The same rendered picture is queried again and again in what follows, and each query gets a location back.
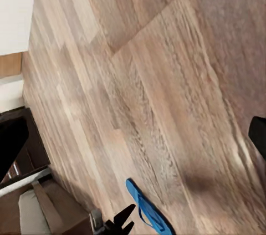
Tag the bed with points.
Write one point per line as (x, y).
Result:
(43, 207)

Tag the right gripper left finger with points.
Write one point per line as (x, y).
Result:
(13, 135)

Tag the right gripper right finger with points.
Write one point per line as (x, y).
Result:
(257, 133)

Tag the nightstand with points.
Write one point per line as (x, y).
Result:
(33, 156)

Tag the sandal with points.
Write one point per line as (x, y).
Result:
(157, 220)

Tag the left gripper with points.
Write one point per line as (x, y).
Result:
(115, 228)

